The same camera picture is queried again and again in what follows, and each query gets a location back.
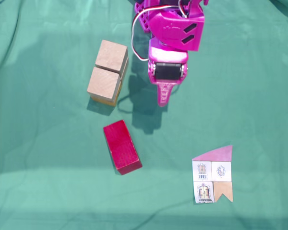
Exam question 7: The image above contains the red wooden wedge roof block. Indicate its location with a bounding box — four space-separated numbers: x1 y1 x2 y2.
103 119 143 176

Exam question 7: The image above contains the paper picture of house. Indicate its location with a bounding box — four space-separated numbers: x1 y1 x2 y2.
192 144 234 205

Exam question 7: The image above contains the wooden block, tall window print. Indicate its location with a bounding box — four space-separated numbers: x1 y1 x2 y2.
95 39 129 74

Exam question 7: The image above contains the wooden block, oval window print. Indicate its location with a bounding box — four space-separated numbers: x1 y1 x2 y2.
86 66 122 101

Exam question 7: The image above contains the green cloth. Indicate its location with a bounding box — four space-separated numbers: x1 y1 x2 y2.
0 0 288 230

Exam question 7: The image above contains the short looped tricolour servo cable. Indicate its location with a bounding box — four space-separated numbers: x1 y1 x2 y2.
131 9 151 62

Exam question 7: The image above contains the long tricolour servo cable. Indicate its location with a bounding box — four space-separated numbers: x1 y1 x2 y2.
178 0 191 19

